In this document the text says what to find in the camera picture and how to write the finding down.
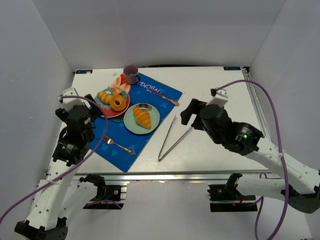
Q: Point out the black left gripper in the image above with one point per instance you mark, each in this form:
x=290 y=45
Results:
x=91 y=105

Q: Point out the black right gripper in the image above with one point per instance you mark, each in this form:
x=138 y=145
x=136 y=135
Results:
x=193 y=116

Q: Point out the long bread roll front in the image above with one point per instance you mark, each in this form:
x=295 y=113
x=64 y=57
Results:
x=142 y=117

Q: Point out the long bread roll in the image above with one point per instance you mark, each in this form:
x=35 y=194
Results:
x=142 y=117
x=104 y=97

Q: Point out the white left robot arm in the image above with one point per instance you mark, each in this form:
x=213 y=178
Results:
x=52 y=213

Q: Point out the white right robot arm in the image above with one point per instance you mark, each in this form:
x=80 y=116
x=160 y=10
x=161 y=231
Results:
x=300 y=182

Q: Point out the long bread roll back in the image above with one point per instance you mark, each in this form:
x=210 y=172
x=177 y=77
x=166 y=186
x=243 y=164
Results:
x=104 y=97

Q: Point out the red patterned plate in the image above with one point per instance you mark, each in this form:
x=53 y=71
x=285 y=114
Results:
x=107 y=108

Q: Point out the orange donut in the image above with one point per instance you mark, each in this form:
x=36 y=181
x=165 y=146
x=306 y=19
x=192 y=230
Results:
x=117 y=102

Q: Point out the gold fork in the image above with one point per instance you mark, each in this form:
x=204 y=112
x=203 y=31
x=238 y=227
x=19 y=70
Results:
x=110 y=141

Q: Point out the green flower plate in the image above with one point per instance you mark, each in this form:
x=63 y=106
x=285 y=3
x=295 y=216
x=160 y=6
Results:
x=132 y=126

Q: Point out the left black corner label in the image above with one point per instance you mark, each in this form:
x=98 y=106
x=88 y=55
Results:
x=84 y=71

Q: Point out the black corner label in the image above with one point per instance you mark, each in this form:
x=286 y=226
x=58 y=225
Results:
x=231 y=68
x=84 y=71

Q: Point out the right black corner label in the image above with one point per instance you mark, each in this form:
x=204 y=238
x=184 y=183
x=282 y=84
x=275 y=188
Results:
x=231 y=68

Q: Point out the purple mug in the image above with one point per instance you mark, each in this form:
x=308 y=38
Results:
x=131 y=73

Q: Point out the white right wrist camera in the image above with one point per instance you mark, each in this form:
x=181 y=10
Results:
x=220 y=98

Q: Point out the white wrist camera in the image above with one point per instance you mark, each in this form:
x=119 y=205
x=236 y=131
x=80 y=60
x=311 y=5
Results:
x=220 y=98
x=69 y=98

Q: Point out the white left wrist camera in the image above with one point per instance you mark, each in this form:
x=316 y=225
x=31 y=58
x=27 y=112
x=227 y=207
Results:
x=69 y=98

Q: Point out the aluminium table frame rail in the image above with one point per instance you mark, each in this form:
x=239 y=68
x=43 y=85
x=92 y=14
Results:
x=259 y=112

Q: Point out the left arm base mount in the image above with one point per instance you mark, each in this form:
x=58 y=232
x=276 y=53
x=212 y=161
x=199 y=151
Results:
x=111 y=197

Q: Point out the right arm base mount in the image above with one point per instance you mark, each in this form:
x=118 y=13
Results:
x=229 y=200

